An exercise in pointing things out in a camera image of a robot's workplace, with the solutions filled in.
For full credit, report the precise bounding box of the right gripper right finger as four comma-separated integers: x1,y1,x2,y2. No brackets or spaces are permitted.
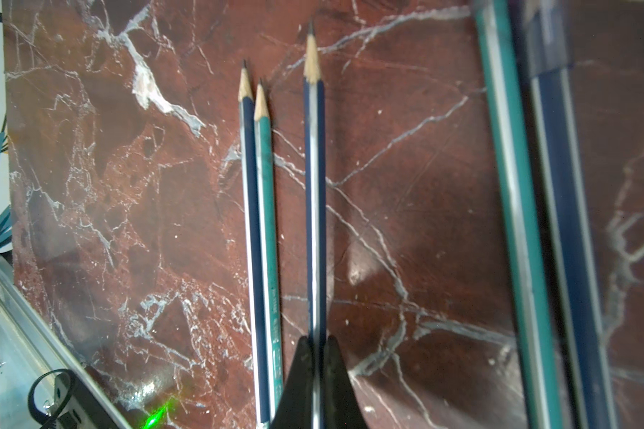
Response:
322,336,368,429

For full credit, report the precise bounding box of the dark blue capped pencil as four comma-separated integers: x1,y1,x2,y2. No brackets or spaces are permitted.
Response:
519,1,618,428

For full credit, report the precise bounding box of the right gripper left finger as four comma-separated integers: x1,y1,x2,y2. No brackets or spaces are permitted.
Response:
270,336,314,429

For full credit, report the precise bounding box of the aluminium front rail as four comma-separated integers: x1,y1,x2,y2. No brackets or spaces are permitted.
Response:
0,255,130,428

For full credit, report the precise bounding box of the dark blue printed pencil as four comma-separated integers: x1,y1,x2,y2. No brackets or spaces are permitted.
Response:
303,23,327,428

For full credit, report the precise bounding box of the green pencil with eraser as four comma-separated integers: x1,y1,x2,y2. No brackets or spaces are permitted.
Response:
474,1,563,428

